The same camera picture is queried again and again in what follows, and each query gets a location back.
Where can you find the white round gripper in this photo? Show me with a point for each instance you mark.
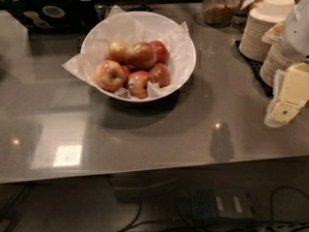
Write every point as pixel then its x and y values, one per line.
pixel 296 36

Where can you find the white paper bowl stack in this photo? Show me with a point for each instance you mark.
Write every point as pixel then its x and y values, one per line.
pixel 274 10

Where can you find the right dark red apple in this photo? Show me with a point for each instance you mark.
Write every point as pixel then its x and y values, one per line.
pixel 161 74

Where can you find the front apple with sticker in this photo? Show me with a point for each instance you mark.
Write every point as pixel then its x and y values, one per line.
pixel 137 84

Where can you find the small hidden middle apple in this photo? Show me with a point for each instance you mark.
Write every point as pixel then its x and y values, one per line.
pixel 127 69

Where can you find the back left yellow apple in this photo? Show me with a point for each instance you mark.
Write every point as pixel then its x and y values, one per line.
pixel 116 51

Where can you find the front left yellow-red apple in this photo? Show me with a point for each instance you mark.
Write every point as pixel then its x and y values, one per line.
pixel 110 76

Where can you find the front stack paper plates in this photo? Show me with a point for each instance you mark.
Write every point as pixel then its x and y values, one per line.
pixel 274 61

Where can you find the stack paper plates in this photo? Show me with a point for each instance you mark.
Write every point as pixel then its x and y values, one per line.
pixel 274 61
pixel 251 44

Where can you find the black rubber mat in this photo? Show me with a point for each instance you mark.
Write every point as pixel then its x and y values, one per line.
pixel 255 67

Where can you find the rear stack paper plates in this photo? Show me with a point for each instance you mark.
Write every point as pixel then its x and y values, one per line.
pixel 251 44

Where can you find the glass jar with nuts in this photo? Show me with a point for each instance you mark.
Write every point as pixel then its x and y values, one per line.
pixel 219 13

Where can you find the power brick under table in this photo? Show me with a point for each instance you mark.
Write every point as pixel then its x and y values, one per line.
pixel 220 204

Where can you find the white tissue paper liner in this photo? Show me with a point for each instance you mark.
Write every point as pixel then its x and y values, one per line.
pixel 128 26

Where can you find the black laptop with stickers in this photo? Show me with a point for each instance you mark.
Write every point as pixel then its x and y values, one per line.
pixel 53 15

